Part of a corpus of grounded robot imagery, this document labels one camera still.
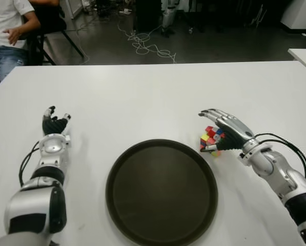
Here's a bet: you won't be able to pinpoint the dark brown round plate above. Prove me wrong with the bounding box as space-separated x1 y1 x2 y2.
105 138 219 246

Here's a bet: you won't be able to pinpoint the white cabinet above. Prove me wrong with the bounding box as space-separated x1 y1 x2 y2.
59 0 83 19

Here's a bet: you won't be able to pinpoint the thin white floor cable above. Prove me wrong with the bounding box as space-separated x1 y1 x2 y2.
74 20 112 65

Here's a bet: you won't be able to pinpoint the white machine housing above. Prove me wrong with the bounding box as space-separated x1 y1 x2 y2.
279 0 306 33

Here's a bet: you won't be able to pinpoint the multicoloured Rubik's cube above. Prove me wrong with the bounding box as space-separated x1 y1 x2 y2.
199 125 227 157

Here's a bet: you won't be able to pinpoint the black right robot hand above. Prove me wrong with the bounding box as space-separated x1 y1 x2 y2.
198 108 256 154

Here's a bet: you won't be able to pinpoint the black cabinet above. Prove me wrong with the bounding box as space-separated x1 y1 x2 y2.
133 0 162 33

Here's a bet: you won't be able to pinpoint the person in white shirt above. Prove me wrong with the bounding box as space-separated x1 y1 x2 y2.
0 0 42 83

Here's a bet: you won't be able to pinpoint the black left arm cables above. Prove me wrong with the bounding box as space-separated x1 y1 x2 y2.
18 140 40 187

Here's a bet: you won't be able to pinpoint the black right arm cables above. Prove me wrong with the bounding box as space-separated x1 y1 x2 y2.
255 132 306 182

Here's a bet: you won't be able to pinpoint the black chair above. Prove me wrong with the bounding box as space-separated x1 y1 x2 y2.
19 25 85 66

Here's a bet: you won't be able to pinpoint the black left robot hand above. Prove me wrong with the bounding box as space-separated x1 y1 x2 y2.
42 105 72 136

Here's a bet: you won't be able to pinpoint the tangled white floor cable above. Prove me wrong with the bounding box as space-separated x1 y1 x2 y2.
116 19 177 65

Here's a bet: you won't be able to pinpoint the silver humanoid robot legs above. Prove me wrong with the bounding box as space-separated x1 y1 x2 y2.
160 0 178 38

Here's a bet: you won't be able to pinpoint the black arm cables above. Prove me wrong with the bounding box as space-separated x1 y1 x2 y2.
18 140 40 187
255 132 306 182

